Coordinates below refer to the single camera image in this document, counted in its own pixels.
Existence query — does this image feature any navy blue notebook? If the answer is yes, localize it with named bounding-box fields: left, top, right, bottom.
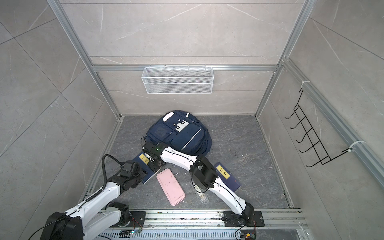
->
left=214, top=162, right=242, bottom=192
left=132, top=152, right=163, bottom=184

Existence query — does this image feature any navy blue student backpack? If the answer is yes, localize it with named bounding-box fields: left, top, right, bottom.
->
left=146, top=110, right=213, bottom=156

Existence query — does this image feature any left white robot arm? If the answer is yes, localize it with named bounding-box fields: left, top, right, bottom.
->
left=40, top=161, right=147, bottom=240

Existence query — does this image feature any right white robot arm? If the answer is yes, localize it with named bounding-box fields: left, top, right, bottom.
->
left=142, top=143, right=254, bottom=220

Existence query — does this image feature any pink pencil case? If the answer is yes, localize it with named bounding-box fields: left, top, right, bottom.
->
left=157, top=169, right=186, bottom=206

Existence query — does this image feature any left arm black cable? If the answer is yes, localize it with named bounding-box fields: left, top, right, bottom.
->
left=101, top=154, right=124, bottom=190

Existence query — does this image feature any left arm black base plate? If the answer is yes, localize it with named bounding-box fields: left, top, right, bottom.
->
left=117, top=211, right=146, bottom=228

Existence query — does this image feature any white wire mesh basket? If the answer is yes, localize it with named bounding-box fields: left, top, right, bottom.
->
left=142, top=67, right=214, bottom=95

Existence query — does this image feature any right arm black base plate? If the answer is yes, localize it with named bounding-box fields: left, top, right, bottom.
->
left=221, top=211, right=265, bottom=227

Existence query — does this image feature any aluminium front rail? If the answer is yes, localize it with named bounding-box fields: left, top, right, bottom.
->
left=58, top=209, right=308, bottom=232

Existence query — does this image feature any black wire hook rack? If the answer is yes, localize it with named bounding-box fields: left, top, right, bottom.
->
left=284, top=89, right=354, bottom=168

